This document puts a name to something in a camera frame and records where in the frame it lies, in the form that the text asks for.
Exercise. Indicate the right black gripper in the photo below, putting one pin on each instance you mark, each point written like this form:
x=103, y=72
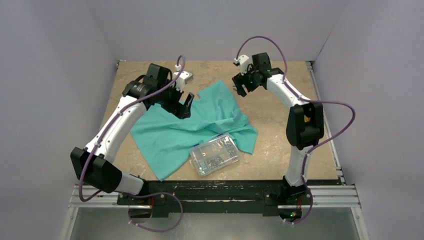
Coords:
x=247, y=80

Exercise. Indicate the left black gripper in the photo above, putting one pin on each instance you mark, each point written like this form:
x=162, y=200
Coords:
x=180, y=110

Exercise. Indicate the teal t-shirt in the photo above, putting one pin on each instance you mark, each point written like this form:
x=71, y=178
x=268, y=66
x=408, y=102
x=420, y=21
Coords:
x=164, y=140

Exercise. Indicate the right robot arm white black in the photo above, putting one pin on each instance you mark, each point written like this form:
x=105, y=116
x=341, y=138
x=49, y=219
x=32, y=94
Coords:
x=305, y=123

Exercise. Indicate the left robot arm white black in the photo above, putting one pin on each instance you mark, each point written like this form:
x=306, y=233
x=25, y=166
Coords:
x=93, y=164

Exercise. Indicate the clear plastic screw box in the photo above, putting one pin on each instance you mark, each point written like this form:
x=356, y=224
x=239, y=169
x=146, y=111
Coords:
x=214, y=154

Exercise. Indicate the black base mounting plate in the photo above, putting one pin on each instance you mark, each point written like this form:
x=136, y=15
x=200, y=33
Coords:
x=269, y=198

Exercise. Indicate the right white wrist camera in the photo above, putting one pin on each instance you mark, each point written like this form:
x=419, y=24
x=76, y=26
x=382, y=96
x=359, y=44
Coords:
x=243, y=62

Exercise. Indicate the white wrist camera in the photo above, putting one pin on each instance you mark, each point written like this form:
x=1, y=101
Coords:
x=184, y=78
x=243, y=62

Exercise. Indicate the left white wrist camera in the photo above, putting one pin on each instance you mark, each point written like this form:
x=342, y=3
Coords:
x=184, y=78

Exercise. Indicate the aluminium frame rail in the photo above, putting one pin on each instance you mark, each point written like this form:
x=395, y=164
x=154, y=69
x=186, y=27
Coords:
x=323, y=197

